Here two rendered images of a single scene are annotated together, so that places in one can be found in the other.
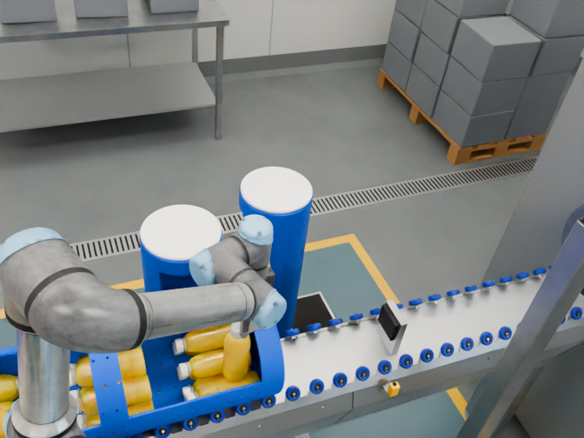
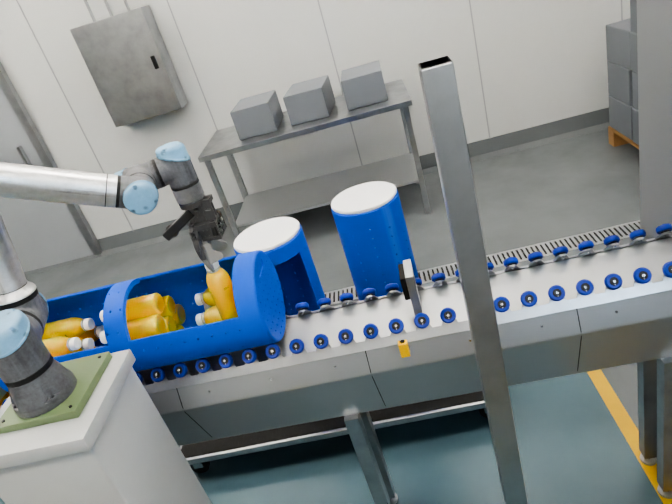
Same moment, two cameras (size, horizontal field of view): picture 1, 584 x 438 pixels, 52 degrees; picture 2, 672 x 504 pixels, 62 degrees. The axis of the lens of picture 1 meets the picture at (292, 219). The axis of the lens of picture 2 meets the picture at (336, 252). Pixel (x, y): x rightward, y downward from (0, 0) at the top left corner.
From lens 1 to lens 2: 1.15 m
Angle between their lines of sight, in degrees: 32
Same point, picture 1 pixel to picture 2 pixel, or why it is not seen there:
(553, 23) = not seen: outside the picture
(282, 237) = (367, 239)
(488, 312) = (554, 279)
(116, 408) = (117, 330)
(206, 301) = (56, 173)
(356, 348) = (384, 315)
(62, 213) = not seen: hidden behind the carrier
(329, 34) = (550, 106)
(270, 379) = (245, 315)
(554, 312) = (448, 188)
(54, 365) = not seen: outside the picture
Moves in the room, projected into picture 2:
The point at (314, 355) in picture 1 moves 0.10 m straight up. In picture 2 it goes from (340, 321) to (332, 296)
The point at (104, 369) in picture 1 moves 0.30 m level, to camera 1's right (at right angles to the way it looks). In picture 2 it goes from (113, 300) to (186, 306)
